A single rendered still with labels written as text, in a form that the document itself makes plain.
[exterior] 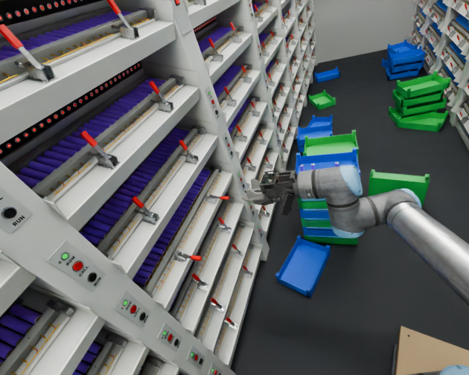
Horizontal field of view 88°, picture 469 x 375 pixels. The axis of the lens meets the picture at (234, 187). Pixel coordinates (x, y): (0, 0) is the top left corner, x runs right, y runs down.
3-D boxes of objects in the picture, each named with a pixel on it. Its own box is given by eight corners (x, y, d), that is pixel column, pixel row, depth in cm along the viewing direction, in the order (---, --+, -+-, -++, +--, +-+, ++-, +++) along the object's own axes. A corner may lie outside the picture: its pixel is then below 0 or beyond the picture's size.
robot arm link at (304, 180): (319, 184, 81) (316, 206, 74) (304, 186, 83) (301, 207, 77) (313, 164, 76) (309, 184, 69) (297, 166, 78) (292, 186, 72)
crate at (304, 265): (299, 242, 158) (298, 234, 153) (330, 254, 146) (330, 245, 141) (277, 282, 143) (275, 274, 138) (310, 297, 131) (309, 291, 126)
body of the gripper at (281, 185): (262, 171, 83) (297, 166, 77) (271, 189, 88) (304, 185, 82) (257, 186, 78) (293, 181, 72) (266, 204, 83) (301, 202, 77)
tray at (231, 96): (259, 78, 147) (263, 53, 137) (225, 132, 107) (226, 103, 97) (228, 72, 151) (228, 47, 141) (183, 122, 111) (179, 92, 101)
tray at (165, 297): (231, 180, 113) (233, 164, 106) (167, 314, 73) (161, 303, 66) (192, 169, 117) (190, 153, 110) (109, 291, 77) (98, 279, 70)
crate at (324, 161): (356, 159, 129) (356, 146, 124) (359, 185, 115) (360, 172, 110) (298, 164, 141) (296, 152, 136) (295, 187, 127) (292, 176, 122)
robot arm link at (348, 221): (377, 236, 71) (372, 198, 68) (337, 244, 74) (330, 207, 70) (364, 220, 80) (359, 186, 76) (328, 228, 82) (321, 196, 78)
